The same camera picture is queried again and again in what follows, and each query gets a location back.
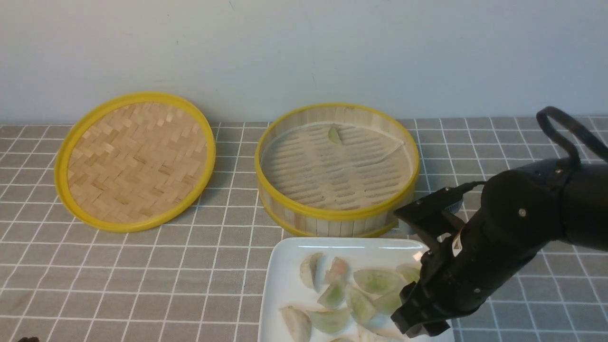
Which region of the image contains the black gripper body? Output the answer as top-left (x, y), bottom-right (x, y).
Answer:
top-left (391, 223), bottom-right (542, 338)

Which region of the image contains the yellow rimmed bamboo steamer basket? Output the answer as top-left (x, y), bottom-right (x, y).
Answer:
top-left (254, 103), bottom-right (420, 238)

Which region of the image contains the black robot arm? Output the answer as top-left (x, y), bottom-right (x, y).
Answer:
top-left (391, 106), bottom-right (608, 338)

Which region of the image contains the pink dumpling on plate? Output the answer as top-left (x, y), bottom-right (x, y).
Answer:
top-left (323, 257), bottom-right (349, 285)

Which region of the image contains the white square plate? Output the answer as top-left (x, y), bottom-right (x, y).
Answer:
top-left (257, 237), bottom-right (427, 342)

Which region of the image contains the white dumpling bottom edge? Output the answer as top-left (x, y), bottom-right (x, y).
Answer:
top-left (357, 325), bottom-right (403, 342)

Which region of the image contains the small green dumpling centre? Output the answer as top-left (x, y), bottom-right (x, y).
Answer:
top-left (317, 281), bottom-right (345, 310)

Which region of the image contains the white dumpling upper left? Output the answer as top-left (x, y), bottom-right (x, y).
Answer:
top-left (299, 252), bottom-right (323, 292)

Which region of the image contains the white dumpling lower left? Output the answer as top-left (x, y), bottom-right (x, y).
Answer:
top-left (279, 305), bottom-right (312, 342)

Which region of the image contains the yellow rimmed bamboo steamer lid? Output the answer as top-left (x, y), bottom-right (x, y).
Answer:
top-left (54, 92), bottom-right (216, 233)

